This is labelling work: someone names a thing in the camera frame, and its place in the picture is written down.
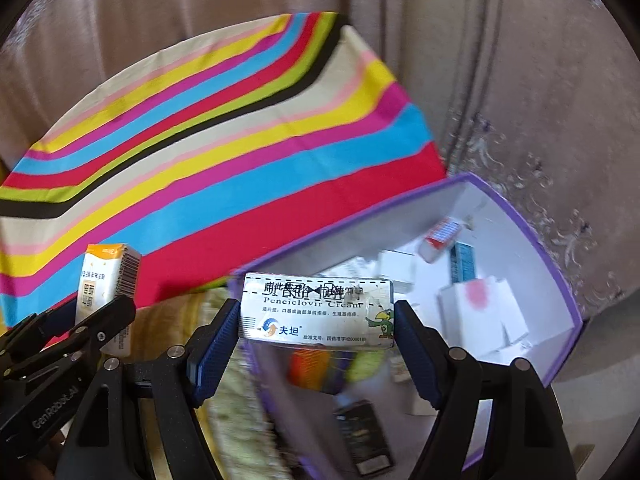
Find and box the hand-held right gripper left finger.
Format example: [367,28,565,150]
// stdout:
[57,297,242,480]

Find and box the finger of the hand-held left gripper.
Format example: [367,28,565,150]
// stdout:
[20,295,137,377]
[0,309,77,362]

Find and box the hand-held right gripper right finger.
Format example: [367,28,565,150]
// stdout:
[392,299,566,480]

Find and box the orange and white box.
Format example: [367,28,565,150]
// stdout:
[75,243,142,356]

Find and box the green oval sponge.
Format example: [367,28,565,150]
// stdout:
[347,351,389,384]

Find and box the white box pink stain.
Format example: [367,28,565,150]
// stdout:
[439,279,530,352]

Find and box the black patterned box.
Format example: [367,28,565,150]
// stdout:
[334,399,395,477]

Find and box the silver cream box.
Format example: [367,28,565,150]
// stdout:
[239,272,397,348]

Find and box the blue teal box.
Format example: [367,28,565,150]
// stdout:
[451,241,477,284]

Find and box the white box red label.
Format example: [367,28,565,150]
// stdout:
[419,216,462,262]

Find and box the purple cardboard box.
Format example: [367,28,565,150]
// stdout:
[227,171,585,480]

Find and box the beige striped blanket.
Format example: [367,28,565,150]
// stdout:
[112,287,321,480]

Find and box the colourful striped cloth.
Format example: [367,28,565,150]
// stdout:
[0,10,447,342]

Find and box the taupe velvet curtain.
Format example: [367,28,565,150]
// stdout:
[0,0,640,322]

